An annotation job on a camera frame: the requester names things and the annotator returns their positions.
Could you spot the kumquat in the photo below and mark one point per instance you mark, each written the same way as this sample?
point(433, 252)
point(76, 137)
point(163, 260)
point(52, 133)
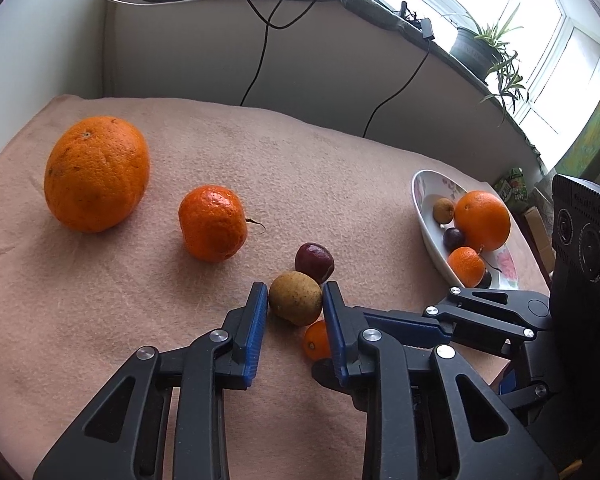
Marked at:
point(316, 341)

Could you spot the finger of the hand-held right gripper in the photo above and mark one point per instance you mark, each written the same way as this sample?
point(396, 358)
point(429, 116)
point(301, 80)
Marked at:
point(324, 375)
point(410, 329)

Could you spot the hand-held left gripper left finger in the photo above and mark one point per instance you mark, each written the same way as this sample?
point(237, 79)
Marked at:
point(256, 335)

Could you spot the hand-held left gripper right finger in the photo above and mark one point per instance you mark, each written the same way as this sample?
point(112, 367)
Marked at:
point(336, 335)

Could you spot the large orange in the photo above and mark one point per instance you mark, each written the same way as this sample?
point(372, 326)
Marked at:
point(96, 174)

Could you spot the potted spider plant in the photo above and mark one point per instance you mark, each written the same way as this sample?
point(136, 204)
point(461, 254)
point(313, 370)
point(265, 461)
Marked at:
point(475, 47)

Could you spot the mandarin with stem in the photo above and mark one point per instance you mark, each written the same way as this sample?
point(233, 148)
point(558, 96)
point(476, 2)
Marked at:
point(212, 224)

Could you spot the dark tablet on stand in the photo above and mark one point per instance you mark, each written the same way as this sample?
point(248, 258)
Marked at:
point(404, 10)

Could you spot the small mandarin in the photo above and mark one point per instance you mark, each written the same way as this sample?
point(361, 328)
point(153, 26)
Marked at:
point(466, 265)

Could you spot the floral white plate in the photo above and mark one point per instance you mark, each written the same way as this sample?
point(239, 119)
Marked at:
point(432, 240)

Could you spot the white panel board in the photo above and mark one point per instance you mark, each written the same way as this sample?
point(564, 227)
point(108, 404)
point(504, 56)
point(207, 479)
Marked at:
point(40, 25)

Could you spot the medium smooth orange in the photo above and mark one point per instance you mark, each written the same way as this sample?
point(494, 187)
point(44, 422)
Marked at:
point(481, 220)

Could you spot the small brown kiwi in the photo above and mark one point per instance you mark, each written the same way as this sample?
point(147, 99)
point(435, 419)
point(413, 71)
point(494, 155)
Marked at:
point(443, 210)
point(295, 297)

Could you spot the cardboard box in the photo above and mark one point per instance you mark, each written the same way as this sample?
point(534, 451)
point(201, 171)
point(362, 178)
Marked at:
point(537, 225)

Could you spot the green snack bag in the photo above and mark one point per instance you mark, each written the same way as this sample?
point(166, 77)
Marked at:
point(512, 187)

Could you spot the white window frame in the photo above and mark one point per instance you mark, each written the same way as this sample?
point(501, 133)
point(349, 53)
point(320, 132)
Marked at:
point(564, 19)

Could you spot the pink blanket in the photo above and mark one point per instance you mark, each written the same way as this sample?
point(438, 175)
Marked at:
point(130, 335)

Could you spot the green wall poster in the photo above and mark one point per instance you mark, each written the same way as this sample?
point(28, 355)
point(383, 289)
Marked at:
point(597, 125)

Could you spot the dark red cherry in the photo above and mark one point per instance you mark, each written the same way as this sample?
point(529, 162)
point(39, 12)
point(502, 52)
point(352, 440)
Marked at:
point(486, 280)
point(314, 261)
point(453, 238)

